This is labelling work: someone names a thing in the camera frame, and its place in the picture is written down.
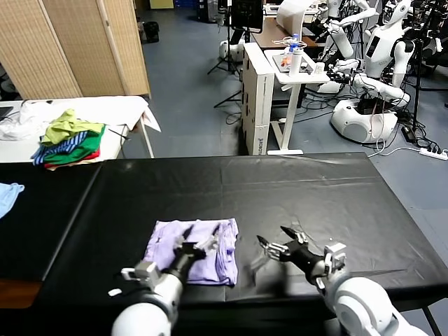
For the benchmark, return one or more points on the white curved housing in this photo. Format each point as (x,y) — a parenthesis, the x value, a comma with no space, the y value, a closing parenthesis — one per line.
(290,14)

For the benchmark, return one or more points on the beige garment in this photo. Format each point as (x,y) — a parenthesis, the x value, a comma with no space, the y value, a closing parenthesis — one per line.
(82,162)

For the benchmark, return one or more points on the stack of colourful clothes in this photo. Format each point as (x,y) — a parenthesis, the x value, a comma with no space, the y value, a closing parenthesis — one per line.
(87,145)

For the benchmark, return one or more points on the grey tablet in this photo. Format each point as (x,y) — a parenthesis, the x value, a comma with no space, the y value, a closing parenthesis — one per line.
(279,62)

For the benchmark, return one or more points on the brown wooden desk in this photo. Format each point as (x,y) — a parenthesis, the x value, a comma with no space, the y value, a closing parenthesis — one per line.
(269,35)

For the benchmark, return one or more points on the small white robot base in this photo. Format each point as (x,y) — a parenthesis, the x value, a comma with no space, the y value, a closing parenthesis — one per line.
(234,49)

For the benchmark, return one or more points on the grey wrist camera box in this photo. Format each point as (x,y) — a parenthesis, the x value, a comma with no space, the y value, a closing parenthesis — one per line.
(336,257)
(145,271)

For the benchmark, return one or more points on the red garment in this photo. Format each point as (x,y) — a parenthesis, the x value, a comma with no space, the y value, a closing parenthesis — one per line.
(95,154)

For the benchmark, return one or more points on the white standing desk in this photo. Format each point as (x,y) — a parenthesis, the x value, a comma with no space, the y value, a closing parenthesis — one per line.
(292,105)

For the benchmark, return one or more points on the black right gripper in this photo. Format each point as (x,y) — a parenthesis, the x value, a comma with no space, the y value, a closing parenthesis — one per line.
(302,260)

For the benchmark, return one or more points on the small white tag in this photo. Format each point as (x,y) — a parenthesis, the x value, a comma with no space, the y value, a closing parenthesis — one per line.
(113,292)

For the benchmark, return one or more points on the white side table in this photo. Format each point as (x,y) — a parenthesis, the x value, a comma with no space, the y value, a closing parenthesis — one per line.
(14,150)

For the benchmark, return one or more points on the black tripod stand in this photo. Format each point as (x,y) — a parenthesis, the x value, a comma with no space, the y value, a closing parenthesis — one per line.
(247,38)
(229,42)

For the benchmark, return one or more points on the white cloth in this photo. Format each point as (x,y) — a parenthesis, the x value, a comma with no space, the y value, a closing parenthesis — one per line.
(105,108)

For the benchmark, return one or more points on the black table leg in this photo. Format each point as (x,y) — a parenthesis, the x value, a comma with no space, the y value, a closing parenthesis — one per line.
(432,320)

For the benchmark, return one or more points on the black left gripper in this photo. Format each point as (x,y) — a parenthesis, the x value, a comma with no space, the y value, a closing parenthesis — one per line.
(187,257)

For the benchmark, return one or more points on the small black desk object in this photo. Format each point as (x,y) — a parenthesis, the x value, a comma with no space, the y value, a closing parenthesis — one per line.
(308,68)

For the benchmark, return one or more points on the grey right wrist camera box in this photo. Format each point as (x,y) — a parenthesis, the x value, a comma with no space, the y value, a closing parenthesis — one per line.
(336,257)

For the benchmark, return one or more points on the orange tool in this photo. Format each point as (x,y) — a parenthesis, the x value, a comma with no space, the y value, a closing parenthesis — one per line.
(286,61)

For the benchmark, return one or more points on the blue capped water bottle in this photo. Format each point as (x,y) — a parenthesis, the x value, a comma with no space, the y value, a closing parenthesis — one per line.
(295,42)

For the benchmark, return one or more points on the lime green garment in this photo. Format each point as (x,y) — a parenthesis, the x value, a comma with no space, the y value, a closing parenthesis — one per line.
(61,127)

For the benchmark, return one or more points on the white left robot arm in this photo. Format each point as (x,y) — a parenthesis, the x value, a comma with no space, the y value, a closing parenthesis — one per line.
(147,311)

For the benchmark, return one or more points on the black monitor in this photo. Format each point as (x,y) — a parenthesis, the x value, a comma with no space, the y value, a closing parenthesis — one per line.
(246,15)

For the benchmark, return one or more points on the white paper cup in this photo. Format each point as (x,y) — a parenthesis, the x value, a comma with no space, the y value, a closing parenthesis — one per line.
(319,68)

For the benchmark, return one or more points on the white power strip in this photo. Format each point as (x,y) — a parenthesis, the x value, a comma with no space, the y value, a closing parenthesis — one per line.
(434,153)

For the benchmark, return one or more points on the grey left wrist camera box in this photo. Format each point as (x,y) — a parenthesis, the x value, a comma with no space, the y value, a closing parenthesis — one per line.
(145,271)

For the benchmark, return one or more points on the lavender t-shirt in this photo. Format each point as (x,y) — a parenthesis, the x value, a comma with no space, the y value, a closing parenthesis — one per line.
(224,269)

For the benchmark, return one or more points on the woven folding screen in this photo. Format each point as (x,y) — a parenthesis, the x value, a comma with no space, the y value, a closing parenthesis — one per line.
(70,45)

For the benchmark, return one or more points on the black vinyl table cover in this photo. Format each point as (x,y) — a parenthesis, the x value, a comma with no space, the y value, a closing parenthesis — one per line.
(315,196)
(42,227)

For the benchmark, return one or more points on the blue striped garment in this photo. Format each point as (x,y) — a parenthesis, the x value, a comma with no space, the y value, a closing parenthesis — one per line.
(66,145)

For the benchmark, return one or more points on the black power adapter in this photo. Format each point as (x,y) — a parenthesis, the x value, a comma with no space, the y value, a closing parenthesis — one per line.
(408,133)

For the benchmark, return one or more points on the white humanoid wheeled robot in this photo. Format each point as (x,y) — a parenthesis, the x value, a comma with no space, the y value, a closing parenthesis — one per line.
(378,52)

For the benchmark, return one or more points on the black pole stand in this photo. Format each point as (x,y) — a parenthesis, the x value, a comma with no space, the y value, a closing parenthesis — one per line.
(417,87)

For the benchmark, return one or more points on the tall white cardboard box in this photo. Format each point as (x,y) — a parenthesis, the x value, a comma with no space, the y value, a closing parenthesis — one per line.
(260,105)

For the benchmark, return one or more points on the black trash bin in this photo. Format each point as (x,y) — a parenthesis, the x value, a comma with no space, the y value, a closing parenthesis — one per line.
(150,31)

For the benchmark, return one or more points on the light blue garment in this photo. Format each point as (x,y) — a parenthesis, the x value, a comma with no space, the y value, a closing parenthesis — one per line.
(7,199)

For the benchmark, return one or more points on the white tumbler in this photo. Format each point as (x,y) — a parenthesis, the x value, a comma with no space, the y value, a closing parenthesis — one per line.
(295,64)

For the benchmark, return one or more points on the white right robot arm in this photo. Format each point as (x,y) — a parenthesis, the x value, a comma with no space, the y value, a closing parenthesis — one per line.
(364,308)

